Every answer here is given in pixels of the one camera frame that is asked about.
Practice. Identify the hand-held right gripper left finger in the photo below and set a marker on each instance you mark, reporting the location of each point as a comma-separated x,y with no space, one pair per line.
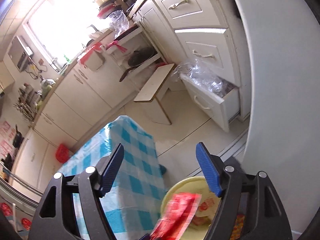
112,170

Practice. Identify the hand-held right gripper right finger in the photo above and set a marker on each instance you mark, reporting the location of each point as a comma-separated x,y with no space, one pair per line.
207,170

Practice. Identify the yellow plastic bin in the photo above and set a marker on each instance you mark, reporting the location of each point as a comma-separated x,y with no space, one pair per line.
180,187

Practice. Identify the red snack wrapper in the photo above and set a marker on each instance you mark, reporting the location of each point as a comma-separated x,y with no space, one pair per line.
177,212

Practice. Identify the blue checkered plastic tablecloth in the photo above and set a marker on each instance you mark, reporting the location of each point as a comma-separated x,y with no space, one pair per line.
135,175

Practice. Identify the white red printed packet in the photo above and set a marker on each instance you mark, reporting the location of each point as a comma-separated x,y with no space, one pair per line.
208,203

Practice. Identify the red plastic basket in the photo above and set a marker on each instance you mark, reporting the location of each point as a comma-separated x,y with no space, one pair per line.
62,153

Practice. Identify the orange yellow printed packet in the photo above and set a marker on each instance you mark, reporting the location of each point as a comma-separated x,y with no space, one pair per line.
237,226

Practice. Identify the open cream drawer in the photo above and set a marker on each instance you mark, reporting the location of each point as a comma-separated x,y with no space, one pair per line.
205,105

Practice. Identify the cream kitchen cabinets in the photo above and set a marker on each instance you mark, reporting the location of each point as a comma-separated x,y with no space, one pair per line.
82,97

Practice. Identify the clear plastic bag in drawer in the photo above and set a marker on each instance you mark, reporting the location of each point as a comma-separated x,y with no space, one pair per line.
202,80

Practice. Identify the white wooden stool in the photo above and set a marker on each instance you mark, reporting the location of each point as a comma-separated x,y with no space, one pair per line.
152,82

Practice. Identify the black frying pan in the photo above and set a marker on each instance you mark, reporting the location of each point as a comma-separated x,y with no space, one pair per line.
18,137
8,161

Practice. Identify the red slipper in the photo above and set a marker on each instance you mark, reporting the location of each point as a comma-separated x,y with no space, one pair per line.
26,223
5,208

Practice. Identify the green vegetables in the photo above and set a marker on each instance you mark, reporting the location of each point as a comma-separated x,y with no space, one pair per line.
46,88

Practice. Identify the white hanging bin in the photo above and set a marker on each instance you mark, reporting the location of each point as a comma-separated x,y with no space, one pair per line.
96,62

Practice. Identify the metal utensil rack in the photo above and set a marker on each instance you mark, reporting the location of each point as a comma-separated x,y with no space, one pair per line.
26,103

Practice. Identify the white door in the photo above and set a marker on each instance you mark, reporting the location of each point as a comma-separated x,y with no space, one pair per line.
275,80

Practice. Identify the red plastic bag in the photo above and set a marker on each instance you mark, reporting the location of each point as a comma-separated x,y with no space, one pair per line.
116,45
88,52

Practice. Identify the black wok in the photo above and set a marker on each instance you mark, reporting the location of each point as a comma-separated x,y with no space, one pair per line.
147,52

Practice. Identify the white shelf rack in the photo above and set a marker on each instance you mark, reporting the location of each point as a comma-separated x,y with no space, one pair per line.
130,33

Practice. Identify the dark baking tray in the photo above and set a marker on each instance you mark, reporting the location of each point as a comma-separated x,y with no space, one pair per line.
127,32

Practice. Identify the crumpled clear plastic bag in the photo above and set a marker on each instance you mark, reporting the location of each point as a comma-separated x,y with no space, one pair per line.
118,21

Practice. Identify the kitchen window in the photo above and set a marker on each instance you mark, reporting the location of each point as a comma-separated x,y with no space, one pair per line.
67,12

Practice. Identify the stack of bowls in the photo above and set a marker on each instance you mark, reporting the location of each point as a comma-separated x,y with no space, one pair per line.
107,6

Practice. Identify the red patterned wall sticker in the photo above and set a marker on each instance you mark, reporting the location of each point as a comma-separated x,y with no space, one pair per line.
6,135

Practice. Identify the steel wall appliance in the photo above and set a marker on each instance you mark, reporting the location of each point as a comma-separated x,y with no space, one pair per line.
20,52

